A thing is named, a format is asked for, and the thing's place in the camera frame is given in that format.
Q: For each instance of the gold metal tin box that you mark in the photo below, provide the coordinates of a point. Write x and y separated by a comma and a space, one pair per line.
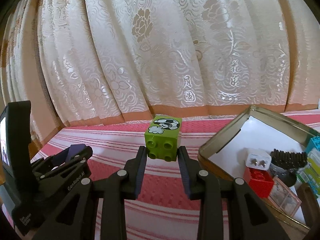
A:
301, 126

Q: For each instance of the white paper tin liner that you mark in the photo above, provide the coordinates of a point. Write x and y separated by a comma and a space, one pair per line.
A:
253, 134

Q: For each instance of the cream floral curtain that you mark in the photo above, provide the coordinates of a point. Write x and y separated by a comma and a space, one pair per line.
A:
101, 62

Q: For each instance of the black scalp massager brush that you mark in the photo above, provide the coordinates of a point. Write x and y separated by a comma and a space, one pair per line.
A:
284, 165

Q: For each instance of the red toy brick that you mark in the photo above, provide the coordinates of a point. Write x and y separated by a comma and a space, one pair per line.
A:
259, 181

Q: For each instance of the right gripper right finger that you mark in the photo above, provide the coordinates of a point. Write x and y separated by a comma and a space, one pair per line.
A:
248, 216

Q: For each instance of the pink striped tablecloth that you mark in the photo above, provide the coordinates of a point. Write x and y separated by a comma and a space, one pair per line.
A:
162, 210

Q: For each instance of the clear dental floss box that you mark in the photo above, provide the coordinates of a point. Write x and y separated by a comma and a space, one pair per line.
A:
310, 173

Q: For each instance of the white USB charger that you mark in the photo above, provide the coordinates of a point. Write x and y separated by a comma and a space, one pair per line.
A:
257, 159

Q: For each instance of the teal toy brick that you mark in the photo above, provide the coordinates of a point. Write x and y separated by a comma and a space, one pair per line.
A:
313, 143

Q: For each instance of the blue cube block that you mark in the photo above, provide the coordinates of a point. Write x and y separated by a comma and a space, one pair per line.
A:
74, 150

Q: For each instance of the brown wooden comb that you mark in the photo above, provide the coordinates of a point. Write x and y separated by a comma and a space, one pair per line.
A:
309, 204

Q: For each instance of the green toy brick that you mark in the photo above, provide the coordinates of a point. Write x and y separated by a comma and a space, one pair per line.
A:
163, 137

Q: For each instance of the pink eyeshadow palette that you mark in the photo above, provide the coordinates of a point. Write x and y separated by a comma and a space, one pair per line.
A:
283, 198

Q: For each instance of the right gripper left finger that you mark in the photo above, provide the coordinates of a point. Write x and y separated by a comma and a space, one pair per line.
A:
75, 216

